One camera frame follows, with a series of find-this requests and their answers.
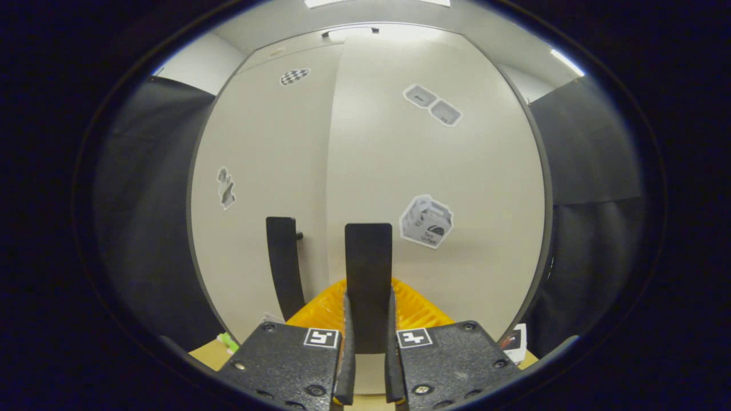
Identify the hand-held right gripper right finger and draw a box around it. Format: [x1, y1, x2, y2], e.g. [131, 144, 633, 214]
[383, 278, 523, 411]

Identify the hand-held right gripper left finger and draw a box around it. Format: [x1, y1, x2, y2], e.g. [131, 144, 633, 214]
[217, 279, 356, 409]

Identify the black door handle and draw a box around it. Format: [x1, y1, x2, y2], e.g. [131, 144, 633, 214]
[345, 223, 393, 354]
[266, 217, 306, 321]

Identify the beige double-door shoe cabinet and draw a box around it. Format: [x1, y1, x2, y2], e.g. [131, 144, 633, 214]
[186, 23, 555, 400]

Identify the beige cabinet top drawer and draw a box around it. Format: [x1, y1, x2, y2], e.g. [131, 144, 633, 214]
[237, 23, 464, 72]

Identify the white printed box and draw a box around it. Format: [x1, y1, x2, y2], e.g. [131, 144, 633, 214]
[499, 323, 527, 365]

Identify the silver drawer handle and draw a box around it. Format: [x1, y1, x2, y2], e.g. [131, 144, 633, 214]
[322, 26, 380, 38]

